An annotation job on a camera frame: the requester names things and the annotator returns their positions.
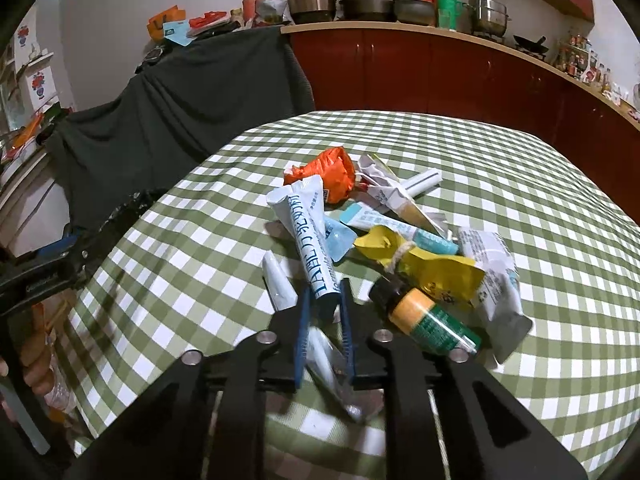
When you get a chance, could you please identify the small white tube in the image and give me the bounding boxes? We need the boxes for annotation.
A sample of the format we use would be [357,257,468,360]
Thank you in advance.
[262,250,384,424]

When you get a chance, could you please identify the green orange spray bottle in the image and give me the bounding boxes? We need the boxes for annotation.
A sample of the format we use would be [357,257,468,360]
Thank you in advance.
[369,275,482,358]

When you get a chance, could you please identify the light blue sachet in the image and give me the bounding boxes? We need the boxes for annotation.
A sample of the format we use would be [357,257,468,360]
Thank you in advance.
[324,216,358,263]

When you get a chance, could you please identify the yellow wrapper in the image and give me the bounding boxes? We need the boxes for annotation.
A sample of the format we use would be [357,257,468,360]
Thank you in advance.
[354,226,485,311]

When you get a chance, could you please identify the teal white tube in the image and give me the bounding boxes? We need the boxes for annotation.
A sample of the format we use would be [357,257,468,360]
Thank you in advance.
[340,203,459,256]

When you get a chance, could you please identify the white grey pouch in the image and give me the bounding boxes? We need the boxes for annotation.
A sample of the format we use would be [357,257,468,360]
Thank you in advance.
[458,228,534,364]

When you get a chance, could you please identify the white tube blue lettering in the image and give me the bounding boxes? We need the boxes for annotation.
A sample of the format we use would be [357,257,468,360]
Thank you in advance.
[266,174,341,320]

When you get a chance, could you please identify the white paper wrapper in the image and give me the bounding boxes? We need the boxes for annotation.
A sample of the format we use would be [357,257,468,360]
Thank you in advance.
[357,154,448,238]

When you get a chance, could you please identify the white paper tube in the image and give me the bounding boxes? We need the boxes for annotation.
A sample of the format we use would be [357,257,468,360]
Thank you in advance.
[400,168,442,198]

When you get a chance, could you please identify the orange wrapper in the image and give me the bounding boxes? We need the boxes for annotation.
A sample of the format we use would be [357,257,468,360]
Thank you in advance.
[283,146,356,205]

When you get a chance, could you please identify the red kitchen cabinets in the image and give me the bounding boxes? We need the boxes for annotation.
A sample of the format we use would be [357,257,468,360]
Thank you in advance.
[288,26,639,219]

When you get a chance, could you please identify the person's left hand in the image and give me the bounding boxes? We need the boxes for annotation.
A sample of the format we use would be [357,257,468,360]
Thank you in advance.
[20,328,55,396]

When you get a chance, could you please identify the green white checkered tablecloth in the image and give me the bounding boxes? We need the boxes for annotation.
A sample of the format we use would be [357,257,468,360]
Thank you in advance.
[56,112,639,478]

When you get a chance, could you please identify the white box red print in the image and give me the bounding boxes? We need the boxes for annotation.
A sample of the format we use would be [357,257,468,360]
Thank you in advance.
[25,65,58,112]

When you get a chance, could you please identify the dark green draped cloth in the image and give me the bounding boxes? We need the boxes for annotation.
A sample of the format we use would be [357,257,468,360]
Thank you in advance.
[44,27,314,230]

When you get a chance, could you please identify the orange bag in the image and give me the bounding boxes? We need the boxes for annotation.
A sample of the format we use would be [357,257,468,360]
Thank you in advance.
[146,6,186,42]

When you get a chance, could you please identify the light blue box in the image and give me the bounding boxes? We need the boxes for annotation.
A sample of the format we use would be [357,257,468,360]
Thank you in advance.
[163,20,193,47]

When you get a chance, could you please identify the red plastic item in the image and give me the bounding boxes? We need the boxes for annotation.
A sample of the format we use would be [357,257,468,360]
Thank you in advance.
[189,11,228,29]

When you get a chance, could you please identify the grey metal bowl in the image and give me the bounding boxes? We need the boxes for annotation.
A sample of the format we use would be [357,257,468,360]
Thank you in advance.
[394,0,437,26]

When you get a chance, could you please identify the black pot with lid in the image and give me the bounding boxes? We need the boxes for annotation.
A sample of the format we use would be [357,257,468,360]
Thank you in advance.
[340,0,396,22]

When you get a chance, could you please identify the black wok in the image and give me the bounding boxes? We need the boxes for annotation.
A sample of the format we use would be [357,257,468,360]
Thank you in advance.
[513,35,549,56]

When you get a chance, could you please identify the green thermos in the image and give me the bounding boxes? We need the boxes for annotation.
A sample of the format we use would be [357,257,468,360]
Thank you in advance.
[436,0,458,30]

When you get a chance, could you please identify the snack bag on counter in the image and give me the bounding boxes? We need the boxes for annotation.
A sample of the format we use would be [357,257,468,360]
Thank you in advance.
[254,0,292,26]

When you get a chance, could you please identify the steel steamer pot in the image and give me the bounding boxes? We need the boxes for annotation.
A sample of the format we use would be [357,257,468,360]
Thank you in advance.
[468,0,510,37]

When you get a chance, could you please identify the condiment jars rack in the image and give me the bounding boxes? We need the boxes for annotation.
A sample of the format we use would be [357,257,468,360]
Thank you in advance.
[552,32,613,98]

